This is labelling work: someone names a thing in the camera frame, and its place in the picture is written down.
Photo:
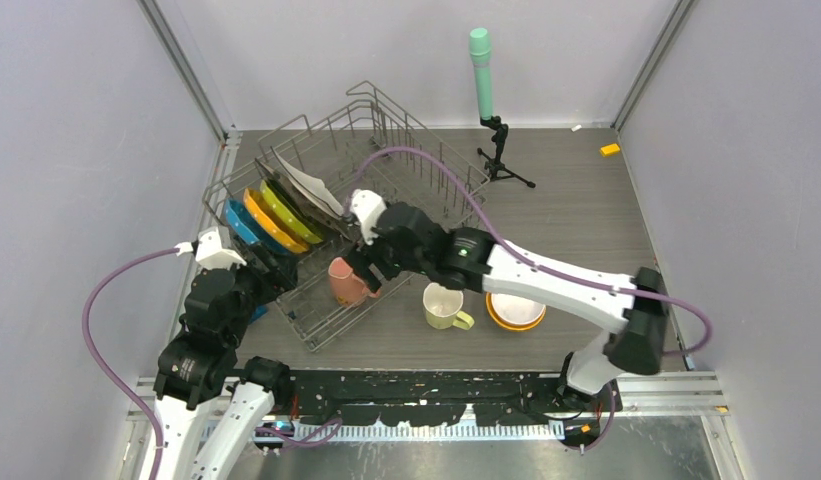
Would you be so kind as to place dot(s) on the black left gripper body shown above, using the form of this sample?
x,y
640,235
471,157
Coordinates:
x,y
256,284

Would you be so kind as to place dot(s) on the orange polka dot plate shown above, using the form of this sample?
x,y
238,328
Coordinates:
x,y
259,210

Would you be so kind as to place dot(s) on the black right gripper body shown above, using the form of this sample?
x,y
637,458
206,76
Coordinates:
x,y
393,263

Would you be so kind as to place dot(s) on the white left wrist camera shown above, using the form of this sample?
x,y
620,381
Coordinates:
x,y
213,249

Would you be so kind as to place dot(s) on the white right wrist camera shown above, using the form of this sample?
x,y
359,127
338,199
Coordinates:
x,y
366,207

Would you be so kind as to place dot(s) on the green polka dot plate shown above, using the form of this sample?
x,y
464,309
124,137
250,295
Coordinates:
x,y
286,215

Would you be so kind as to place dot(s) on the grey wire dish rack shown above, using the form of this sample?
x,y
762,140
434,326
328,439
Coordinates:
x,y
371,144

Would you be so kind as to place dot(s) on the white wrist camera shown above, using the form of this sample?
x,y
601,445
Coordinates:
x,y
366,207
213,249

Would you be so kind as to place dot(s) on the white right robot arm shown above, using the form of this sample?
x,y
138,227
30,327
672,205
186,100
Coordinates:
x,y
632,320

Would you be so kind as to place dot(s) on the orange bowl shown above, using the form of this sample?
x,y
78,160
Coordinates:
x,y
502,325

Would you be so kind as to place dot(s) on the square floral plate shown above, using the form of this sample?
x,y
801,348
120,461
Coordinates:
x,y
302,207

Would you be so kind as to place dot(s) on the blue polka dot plate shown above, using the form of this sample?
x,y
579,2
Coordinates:
x,y
248,229

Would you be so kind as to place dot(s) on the small yellow block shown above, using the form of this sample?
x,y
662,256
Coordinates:
x,y
610,149

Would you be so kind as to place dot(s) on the yellow green mug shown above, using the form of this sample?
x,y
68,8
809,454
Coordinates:
x,y
444,308

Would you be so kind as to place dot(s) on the green microphone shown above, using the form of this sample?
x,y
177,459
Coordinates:
x,y
480,49

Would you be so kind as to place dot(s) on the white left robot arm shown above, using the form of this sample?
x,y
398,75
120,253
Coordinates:
x,y
205,407

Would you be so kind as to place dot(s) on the white bowl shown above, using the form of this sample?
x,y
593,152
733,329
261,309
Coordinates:
x,y
517,312

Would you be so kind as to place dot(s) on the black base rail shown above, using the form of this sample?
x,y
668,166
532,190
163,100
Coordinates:
x,y
430,398

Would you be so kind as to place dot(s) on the blue green toy blocks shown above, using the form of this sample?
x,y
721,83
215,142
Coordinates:
x,y
259,312

